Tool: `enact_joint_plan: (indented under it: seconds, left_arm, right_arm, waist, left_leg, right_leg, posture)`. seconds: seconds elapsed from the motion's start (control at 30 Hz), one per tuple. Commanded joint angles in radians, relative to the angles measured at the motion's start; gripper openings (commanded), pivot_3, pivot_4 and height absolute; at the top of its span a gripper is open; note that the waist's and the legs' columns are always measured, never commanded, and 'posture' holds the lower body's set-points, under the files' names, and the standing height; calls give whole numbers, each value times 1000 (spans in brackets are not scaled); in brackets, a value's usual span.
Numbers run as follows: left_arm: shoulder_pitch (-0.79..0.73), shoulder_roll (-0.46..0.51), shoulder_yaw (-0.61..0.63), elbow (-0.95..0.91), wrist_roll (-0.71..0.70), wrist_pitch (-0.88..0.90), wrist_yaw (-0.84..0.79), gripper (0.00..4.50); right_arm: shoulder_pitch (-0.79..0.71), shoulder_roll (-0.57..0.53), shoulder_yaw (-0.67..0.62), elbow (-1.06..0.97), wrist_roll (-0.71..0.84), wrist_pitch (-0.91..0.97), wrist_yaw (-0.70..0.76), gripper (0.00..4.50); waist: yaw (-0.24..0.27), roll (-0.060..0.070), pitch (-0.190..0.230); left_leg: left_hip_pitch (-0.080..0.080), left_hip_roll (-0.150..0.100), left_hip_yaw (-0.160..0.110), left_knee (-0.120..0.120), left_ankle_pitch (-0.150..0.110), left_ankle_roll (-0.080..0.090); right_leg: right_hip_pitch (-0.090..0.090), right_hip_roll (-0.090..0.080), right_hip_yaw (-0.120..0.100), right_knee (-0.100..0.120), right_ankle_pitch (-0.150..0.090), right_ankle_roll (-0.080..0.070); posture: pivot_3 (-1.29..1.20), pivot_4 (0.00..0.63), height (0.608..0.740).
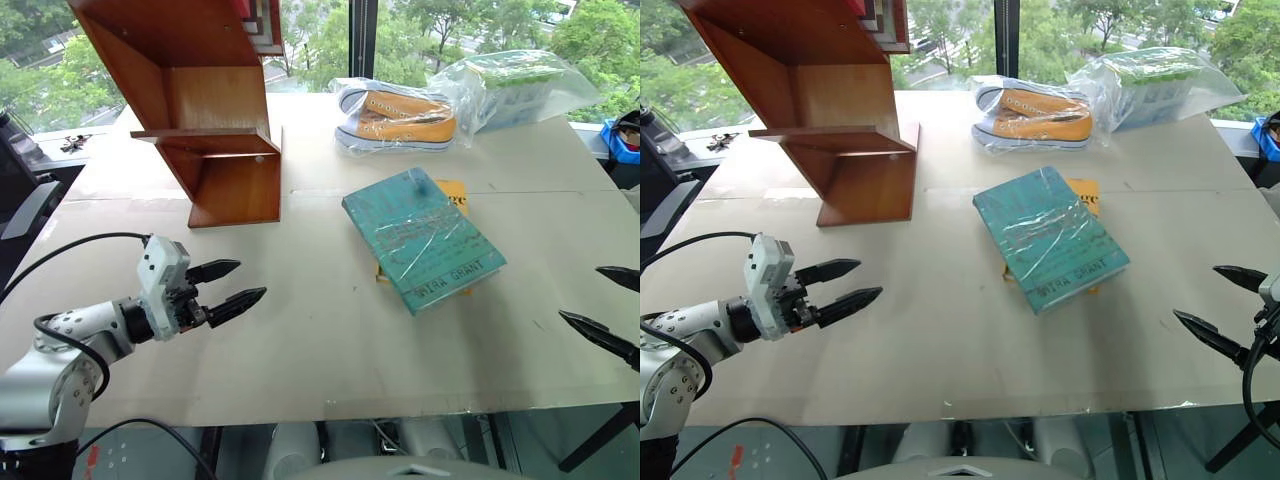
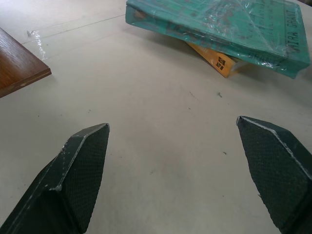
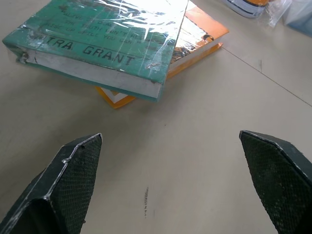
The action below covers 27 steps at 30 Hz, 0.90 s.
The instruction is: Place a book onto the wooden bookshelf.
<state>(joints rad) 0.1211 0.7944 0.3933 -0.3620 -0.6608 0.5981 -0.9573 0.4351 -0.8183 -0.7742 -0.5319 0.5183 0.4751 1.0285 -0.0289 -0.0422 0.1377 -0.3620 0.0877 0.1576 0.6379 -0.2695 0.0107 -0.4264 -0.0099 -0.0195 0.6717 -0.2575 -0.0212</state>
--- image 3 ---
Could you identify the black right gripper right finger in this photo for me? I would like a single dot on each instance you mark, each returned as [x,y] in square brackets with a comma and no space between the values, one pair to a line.
[278,175]

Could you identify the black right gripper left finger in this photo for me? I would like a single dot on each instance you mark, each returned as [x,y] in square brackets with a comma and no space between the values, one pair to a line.
[63,185]

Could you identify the green paperback book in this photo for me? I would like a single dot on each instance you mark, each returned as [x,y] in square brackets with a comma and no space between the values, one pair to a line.
[97,41]

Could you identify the orange paperback book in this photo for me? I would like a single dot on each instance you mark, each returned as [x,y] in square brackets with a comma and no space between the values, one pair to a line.
[195,44]

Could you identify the clear plastic bag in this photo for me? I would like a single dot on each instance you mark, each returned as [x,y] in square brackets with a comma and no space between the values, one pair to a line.
[290,13]

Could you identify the white round container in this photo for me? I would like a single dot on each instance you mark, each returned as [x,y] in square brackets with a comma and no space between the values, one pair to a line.
[246,6]

